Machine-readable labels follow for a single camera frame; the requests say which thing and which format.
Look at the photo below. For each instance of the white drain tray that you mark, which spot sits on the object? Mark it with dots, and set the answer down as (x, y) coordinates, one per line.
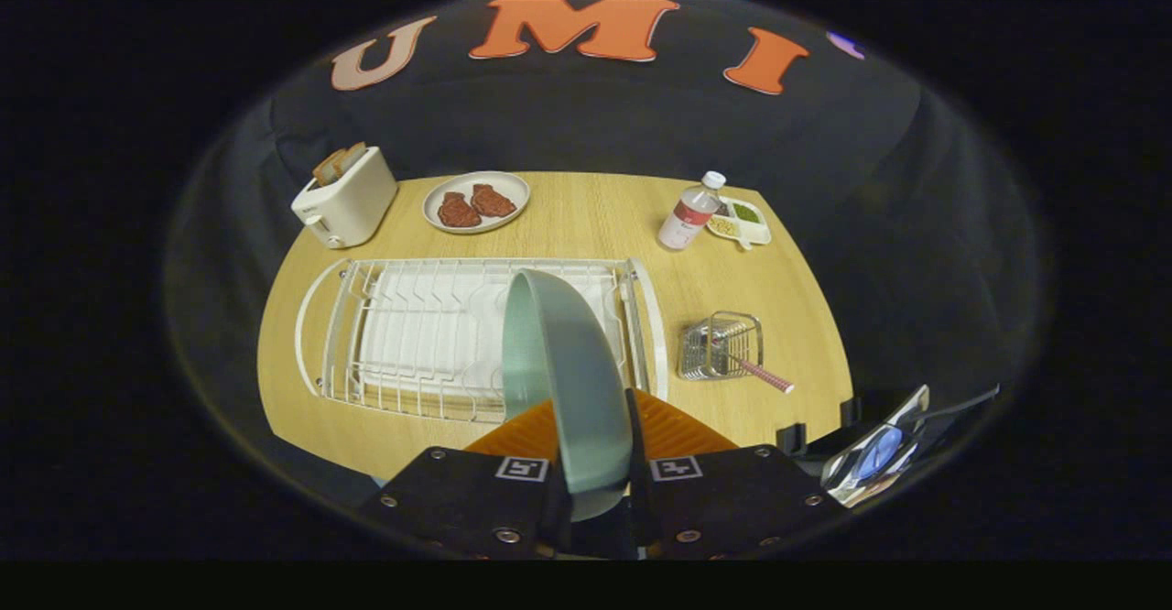
(430, 335)

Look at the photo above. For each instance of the beige round plate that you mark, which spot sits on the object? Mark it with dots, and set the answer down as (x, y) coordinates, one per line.
(439, 184)

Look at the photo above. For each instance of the black table clamp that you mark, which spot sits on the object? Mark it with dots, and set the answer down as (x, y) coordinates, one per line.
(790, 439)
(853, 410)

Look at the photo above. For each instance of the brown toast slice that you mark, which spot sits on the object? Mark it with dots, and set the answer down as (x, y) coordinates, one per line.
(327, 168)
(352, 156)

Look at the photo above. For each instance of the white toaster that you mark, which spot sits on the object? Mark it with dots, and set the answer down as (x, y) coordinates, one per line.
(352, 207)

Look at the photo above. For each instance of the clear water bottle red label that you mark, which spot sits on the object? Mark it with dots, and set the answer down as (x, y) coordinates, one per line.
(687, 218)

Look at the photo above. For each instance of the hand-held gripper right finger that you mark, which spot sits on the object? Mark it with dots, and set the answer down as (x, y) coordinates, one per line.
(636, 436)

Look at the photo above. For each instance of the light green plate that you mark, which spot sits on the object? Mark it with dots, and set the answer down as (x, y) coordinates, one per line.
(568, 381)

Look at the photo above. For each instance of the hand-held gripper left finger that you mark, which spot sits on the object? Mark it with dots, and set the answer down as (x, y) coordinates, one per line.
(458, 500)

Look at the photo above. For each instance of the white divided dish with beans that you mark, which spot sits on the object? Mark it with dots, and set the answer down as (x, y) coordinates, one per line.
(746, 225)

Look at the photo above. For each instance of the red meat piece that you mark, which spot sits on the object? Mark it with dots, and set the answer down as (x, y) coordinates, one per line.
(493, 201)
(458, 211)

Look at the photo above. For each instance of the pink striped spoon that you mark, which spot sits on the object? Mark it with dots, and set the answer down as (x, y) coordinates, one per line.
(769, 379)

